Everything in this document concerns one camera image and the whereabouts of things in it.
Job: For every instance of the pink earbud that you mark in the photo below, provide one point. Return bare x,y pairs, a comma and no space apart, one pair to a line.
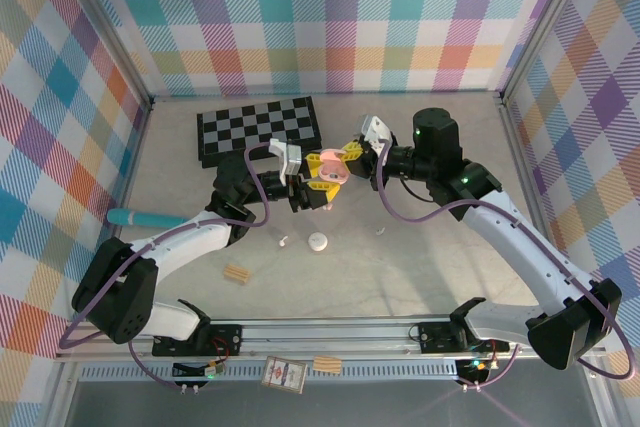
328,206

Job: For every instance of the pink earbud charging case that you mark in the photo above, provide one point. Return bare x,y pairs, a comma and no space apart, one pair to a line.
334,167

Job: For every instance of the white earbud charging case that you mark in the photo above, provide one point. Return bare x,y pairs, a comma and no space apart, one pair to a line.
318,241

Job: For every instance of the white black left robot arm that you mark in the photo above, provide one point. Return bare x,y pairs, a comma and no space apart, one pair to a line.
190,239

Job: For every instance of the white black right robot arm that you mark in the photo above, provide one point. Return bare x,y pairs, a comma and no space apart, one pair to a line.
510,242

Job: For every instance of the black grey chessboard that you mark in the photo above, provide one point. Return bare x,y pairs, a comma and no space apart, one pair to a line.
250,122

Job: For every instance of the ridged wooden block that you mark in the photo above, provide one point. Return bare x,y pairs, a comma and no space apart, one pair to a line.
326,364
237,274

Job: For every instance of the teal cylindrical tube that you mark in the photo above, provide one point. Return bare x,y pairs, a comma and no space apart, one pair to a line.
130,218

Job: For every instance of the small controller board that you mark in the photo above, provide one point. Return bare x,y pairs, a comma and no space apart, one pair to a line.
475,368
207,372

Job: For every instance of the playing card box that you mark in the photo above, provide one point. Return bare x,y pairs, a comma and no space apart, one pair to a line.
284,373

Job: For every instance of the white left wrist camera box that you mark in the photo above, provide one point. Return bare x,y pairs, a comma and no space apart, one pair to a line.
287,159

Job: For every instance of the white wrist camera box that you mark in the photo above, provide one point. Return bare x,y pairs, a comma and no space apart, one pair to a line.
374,129
287,159

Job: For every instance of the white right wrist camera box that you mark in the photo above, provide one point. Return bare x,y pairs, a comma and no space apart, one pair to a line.
374,129

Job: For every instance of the aluminium side rail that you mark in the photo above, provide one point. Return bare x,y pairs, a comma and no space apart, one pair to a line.
523,172
132,167

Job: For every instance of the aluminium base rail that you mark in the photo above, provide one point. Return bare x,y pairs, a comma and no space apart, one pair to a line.
325,337

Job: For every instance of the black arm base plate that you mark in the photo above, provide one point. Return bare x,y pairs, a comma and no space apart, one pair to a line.
227,339
435,337

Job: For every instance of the aluminium frame post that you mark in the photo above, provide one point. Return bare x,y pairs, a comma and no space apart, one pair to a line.
110,22
544,22

